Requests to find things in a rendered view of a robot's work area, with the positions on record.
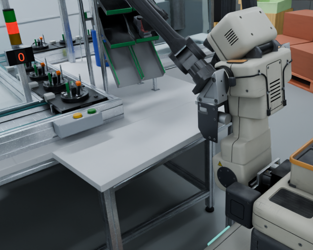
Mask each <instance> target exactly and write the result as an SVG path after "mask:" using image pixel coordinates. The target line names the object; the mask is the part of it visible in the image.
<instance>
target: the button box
mask: <svg viewBox="0 0 313 250"><path fill-rule="evenodd" d="M102 124H103V117H102V112H100V111H99V110H97V109H96V112H95V113H93V114H89V113H87V111H85V112H82V117H80V118H74V117H73V115H72V116H69V117H66V118H63V119H60V120H56V121H53V125H54V129H55V133H56V134H57V135H58V136H59V137H60V138H64V137H66V136H69V135H72V134H75V133H78V132H81V131H84V130H87V129H90V128H93V127H95V126H98V125H102Z"/></svg>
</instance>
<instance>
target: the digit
mask: <svg viewBox="0 0 313 250"><path fill-rule="evenodd" d="M14 53H15V57H16V61H17V64H18V63H24V62H27V57H26V53H25V49H23V50H18V51H14Z"/></svg>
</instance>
